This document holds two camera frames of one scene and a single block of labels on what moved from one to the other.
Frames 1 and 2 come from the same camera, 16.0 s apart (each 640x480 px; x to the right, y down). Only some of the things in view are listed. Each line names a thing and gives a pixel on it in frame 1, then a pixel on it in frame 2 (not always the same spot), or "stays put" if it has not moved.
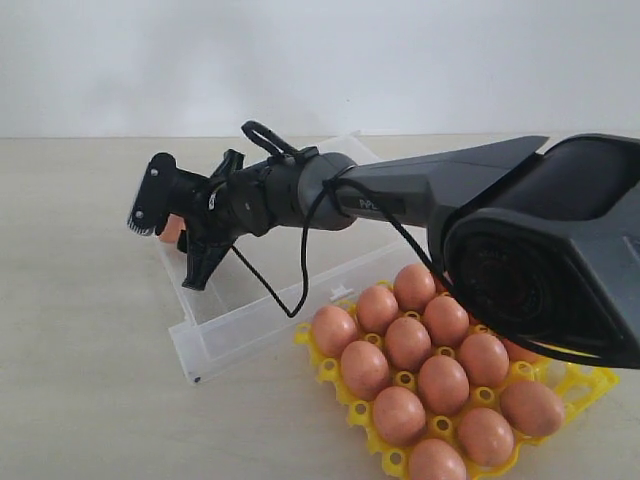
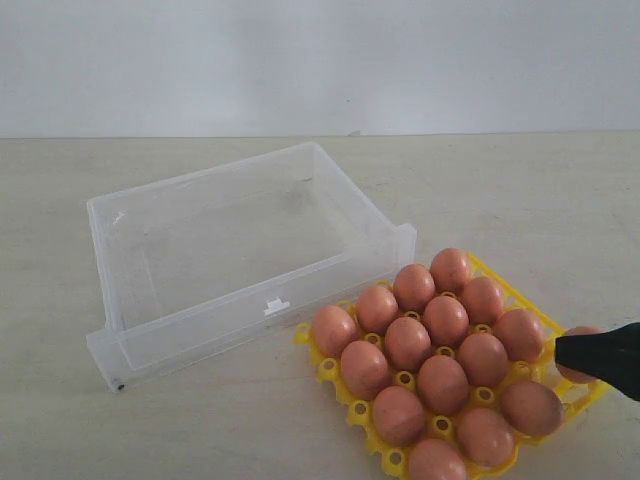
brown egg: x=532 y=408 stays put
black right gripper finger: x=182 y=242 -> x=612 y=357
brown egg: x=399 y=416 stays put
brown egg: x=377 y=308 stays put
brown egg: x=485 y=360 stays put
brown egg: x=175 y=224 -> x=573 y=374
